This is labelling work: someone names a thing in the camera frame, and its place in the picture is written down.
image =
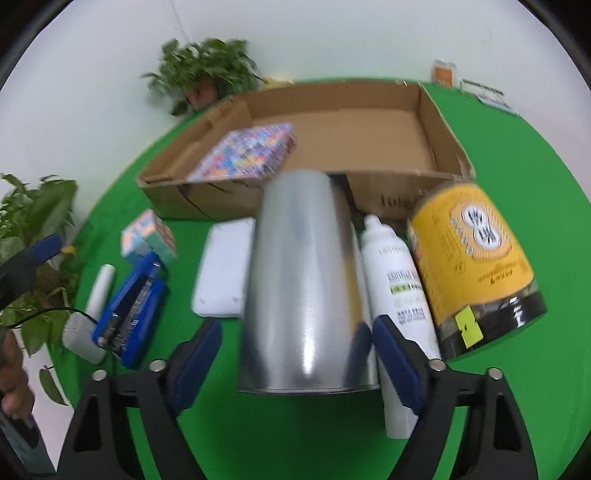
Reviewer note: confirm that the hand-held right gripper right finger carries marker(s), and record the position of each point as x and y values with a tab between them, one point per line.
396	360

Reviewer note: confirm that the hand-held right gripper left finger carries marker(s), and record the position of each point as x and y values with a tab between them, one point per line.
198	355

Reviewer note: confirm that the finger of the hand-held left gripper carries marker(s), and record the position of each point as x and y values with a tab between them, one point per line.
44	249

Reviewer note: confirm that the white spray bottle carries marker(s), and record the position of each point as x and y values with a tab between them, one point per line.
397	281

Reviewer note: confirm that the blue stapler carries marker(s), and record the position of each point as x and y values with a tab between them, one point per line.
131	309

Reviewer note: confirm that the white plastic device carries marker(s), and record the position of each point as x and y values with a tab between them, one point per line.
224	272

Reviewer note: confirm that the silver metal can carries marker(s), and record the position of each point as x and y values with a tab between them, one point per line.
304	277

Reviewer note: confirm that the yellow label jar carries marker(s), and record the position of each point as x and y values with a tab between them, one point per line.
471	258

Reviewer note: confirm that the cardboard box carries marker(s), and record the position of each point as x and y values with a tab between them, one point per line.
351	138

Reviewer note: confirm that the person's left hand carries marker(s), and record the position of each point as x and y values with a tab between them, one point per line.
14	374

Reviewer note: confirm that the large leafy plant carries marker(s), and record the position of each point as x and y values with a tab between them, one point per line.
32	207

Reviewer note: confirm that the white lint roller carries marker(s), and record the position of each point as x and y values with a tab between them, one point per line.
99	290

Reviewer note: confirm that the pastel puzzle cube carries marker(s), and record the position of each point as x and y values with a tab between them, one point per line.
147	235

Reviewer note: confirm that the green tablecloth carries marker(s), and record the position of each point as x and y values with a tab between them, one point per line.
531	230

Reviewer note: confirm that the colourful puzzle box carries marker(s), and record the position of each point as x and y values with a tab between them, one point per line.
244	152

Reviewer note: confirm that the potted plant orange pot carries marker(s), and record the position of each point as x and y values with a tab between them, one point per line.
203	69

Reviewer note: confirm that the yellow object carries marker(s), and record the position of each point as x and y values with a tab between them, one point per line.
278	81

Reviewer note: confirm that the orange card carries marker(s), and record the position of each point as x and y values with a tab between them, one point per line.
444	74

